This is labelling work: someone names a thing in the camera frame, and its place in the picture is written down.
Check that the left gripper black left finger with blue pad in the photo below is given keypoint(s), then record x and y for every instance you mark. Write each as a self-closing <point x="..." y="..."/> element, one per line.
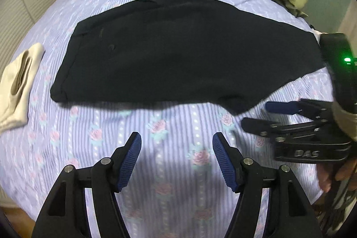
<point x="64" y="212"/>

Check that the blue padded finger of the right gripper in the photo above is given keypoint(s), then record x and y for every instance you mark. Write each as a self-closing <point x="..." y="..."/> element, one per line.
<point x="312" y="109"/>

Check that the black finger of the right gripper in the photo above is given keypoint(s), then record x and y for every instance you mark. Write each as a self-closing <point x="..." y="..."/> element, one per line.
<point x="270" y="129"/>

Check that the black pants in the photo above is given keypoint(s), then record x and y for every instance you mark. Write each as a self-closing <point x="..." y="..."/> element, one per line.
<point x="186" y="51"/>

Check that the person's right hand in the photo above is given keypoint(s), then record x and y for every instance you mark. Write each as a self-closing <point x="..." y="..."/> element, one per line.
<point x="326" y="175"/>

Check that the black tracker with green light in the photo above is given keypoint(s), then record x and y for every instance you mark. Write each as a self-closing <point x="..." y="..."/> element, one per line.
<point x="341" y="64"/>

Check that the cream folded garment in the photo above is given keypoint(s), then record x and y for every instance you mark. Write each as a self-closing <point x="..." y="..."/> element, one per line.
<point x="16" y="84"/>

